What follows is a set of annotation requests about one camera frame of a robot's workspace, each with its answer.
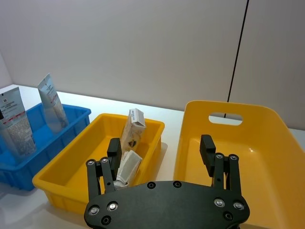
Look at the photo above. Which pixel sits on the large silver cosmetic tube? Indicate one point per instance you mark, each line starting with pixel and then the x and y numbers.
pixel 16 128

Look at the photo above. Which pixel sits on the small silver cosmetic tube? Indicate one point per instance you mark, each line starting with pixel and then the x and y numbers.
pixel 53 107

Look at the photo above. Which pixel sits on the cream cardboard box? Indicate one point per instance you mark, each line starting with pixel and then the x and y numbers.
pixel 131 133

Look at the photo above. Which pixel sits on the blue plastic bin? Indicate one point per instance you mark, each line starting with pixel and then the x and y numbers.
pixel 74 124

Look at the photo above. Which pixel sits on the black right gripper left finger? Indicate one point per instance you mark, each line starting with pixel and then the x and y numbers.
pixel 112 164

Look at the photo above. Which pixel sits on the yellow rectangular plastic bin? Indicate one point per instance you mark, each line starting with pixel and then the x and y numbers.
pixel 71 167

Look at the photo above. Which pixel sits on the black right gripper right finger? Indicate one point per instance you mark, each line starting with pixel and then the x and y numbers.
pixel 222 171

